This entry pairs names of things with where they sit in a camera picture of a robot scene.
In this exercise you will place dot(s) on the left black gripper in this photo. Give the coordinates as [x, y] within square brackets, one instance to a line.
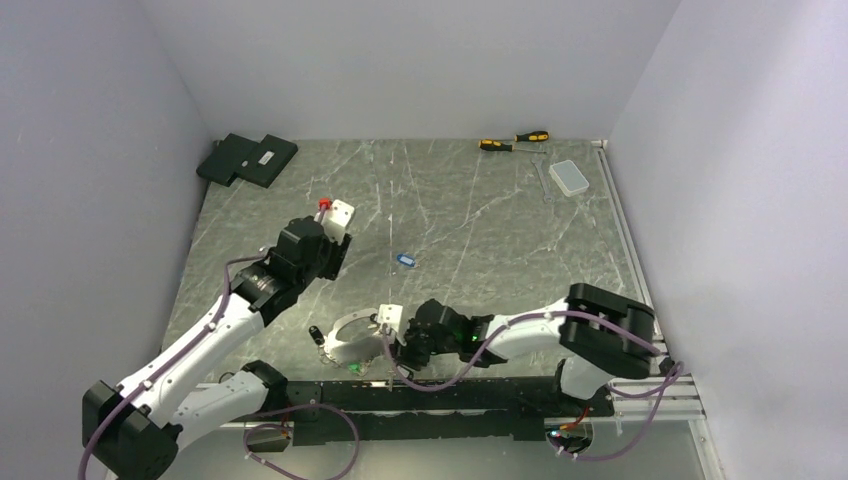
[337, 252]

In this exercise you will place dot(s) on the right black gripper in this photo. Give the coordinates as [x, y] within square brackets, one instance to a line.
[406, 354]

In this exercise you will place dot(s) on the blue tag key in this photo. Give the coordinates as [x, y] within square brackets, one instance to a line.
[406, 260]

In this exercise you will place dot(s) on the black tag key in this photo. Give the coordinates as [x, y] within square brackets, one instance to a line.
[317, 335]

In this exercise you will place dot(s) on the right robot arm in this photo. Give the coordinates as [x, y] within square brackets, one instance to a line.
[606, 336]

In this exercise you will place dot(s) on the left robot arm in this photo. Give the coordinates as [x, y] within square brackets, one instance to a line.
[137, 427]

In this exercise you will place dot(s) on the black flat case right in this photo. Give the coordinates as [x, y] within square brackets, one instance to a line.
[266, 161]

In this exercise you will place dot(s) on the black flat case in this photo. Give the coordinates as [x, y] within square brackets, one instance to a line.
[222, 164]
[266, 161]

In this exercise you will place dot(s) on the black flat case left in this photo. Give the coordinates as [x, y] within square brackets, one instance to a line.
[222, 164]

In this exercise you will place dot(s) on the silver wrench near right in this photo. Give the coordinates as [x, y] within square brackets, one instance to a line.
[548, 197]

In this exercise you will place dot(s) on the orange black screwdriver lower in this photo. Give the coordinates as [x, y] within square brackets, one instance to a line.
[491, 145]

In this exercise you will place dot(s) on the orange black screwdriver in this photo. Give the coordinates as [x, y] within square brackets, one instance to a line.
[491, 145]
[531, 137]

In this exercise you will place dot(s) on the clear plastic box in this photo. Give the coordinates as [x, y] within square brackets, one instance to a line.
[568, 178]

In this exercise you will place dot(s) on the orange black screwdriver upper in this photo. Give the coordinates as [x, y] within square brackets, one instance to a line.
[531, 137]

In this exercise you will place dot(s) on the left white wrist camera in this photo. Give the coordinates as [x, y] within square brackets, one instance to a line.
[335, 216]

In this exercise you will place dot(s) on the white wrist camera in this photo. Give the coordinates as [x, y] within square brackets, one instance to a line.
[391, 322]
[335, 216]

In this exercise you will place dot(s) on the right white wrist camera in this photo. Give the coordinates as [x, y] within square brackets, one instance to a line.
[391, 322]

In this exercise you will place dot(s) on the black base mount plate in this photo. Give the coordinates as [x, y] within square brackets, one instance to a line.
[518, 408]

